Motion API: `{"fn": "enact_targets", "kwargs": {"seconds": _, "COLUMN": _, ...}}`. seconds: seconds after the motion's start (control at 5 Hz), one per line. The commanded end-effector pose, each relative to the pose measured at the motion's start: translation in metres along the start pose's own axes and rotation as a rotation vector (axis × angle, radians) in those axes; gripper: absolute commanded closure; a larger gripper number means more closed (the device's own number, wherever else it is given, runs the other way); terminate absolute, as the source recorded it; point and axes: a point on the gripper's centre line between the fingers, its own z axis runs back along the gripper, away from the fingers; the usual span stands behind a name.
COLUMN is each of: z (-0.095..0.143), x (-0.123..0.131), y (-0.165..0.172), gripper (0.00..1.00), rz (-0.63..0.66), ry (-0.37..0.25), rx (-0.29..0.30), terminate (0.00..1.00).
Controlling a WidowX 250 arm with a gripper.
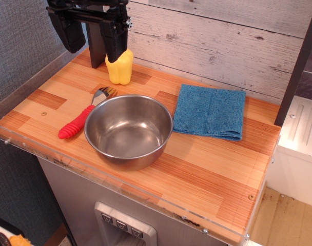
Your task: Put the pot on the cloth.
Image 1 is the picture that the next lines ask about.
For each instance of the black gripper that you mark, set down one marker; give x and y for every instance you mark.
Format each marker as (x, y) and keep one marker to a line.
(67, 16)

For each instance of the stainless steel pot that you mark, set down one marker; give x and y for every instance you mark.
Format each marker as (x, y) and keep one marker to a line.
(129, 132)

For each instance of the dark left shelf post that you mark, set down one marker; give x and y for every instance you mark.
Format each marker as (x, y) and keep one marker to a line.
(96, 45)

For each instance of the grey toy fridge cabinet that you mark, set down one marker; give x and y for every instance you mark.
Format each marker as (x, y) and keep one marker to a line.
(77, 195)

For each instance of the white toy sink unit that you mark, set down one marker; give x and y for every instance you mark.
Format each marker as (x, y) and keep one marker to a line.
(290, 172)

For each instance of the dark right shelf post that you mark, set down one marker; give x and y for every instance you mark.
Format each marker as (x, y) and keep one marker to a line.
(295, 77)

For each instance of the silver dispenser button panel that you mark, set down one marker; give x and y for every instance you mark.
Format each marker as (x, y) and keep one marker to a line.
(118, 228)

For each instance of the clear acrylic table guard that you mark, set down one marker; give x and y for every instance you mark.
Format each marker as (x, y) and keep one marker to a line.
(209, 184)

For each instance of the red handled metal spork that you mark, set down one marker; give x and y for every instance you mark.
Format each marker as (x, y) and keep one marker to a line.
(72, 128)

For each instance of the orange and black toy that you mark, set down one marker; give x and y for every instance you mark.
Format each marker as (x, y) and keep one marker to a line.
(15, 240)

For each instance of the yellow toy bell pepper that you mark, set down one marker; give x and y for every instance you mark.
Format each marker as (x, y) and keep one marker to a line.
(120, 71)

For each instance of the dark shelf post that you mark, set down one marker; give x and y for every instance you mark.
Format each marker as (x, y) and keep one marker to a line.
(295, 77)
(96, 45)

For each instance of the blue folded cloth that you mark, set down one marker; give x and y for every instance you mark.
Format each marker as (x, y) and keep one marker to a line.
(210, 112)

